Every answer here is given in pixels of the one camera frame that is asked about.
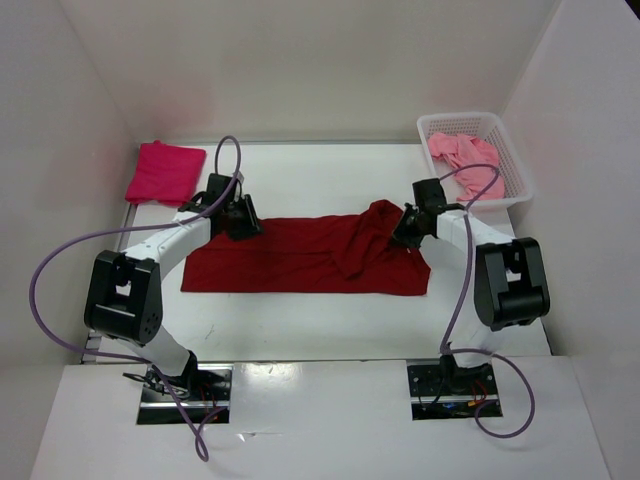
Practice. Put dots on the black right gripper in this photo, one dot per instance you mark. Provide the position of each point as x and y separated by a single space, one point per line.
400 234

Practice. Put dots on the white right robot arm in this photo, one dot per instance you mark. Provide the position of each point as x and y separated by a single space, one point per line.
504 276

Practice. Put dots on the white plastic basket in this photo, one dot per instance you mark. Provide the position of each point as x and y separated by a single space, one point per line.
489 128

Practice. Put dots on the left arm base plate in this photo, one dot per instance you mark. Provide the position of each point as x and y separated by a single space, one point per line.
157 407

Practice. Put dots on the light pink t shirt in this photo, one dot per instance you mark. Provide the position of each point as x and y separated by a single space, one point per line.
474 162

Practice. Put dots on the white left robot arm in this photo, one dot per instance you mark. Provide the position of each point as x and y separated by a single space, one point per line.
124 300

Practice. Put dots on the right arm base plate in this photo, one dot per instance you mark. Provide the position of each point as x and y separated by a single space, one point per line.
440 392

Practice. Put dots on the dark red t shirt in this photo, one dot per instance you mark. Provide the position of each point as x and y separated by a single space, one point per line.
335 254

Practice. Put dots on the magenta pink t shirt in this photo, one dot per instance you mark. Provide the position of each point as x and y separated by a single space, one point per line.
165 174

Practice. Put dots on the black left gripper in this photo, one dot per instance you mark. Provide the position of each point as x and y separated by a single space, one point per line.
251 226

